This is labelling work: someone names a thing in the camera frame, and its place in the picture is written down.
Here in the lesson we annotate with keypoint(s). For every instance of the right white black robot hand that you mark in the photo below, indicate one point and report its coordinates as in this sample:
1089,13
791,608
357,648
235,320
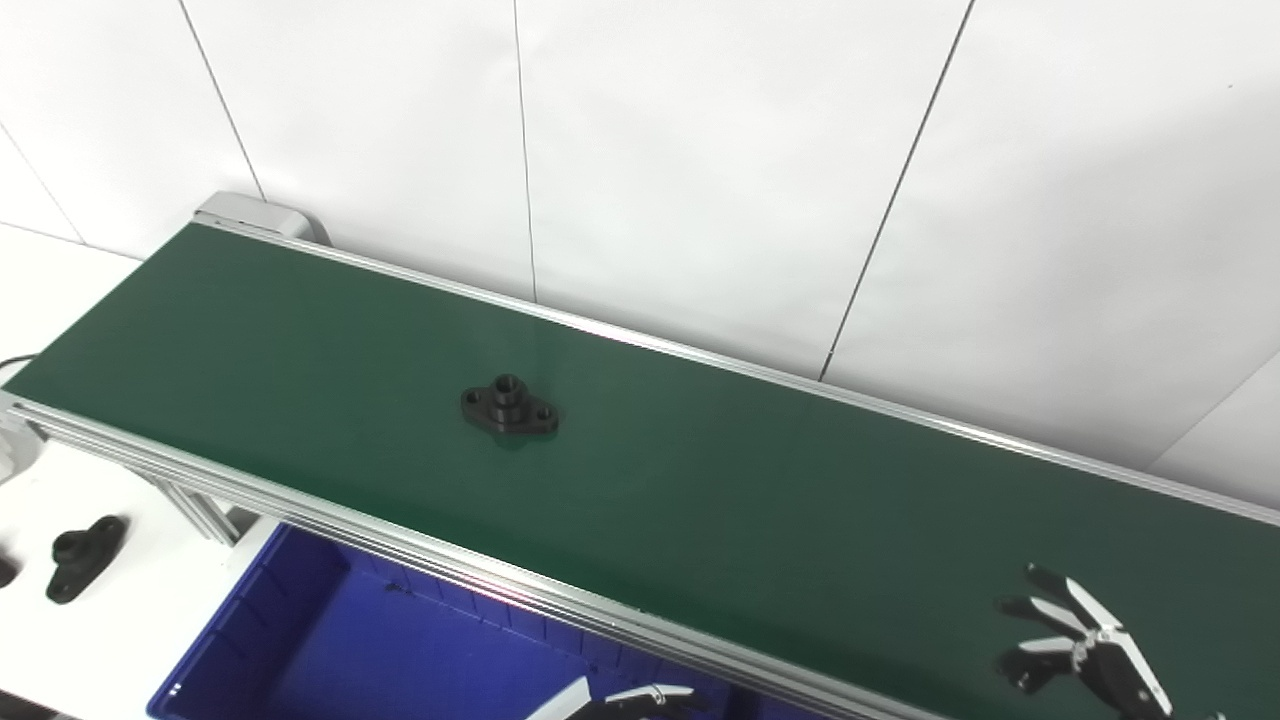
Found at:
1100,660

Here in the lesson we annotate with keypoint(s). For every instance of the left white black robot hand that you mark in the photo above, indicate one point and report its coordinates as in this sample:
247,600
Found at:
640,700

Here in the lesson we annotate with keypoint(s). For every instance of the black flange part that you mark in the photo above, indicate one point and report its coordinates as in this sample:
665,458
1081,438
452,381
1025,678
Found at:
82,555
510,405

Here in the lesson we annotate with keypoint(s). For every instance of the blue plastic bin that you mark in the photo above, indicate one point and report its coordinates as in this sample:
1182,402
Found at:
380,650

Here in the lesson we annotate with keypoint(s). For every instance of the aluminium conveyor leg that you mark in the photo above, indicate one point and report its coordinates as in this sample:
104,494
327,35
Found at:
200,510

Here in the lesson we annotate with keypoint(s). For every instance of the green conveyor belt with aluminium frame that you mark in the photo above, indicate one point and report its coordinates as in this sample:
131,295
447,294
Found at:
700,470

